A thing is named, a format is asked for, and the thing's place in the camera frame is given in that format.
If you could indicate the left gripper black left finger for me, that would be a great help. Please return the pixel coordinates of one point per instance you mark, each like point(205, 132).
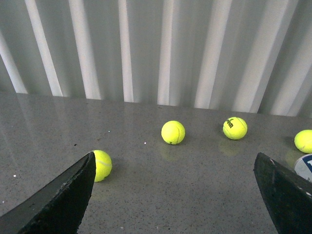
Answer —
point(57, 208)

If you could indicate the tennis ball behind left finger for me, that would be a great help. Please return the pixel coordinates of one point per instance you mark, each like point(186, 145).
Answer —
point(103, 165)

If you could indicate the plain yellow tennis ball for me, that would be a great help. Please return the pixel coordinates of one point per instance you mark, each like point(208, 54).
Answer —
point(173, 132)

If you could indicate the yellow tennis ball far right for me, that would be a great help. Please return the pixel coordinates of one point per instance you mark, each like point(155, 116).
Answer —
point(303, 141)

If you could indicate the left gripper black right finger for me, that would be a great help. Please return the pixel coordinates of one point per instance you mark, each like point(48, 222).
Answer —
point(287, 196)

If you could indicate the white pleated curtain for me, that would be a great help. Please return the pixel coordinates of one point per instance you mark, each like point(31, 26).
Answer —
point(234, 55)

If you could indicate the clear tennis ball can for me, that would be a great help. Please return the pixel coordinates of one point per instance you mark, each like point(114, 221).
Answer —
point(303, 167)

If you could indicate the yellow Wilson logo tennis ball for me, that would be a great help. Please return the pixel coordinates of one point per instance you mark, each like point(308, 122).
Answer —
point(235, 128)

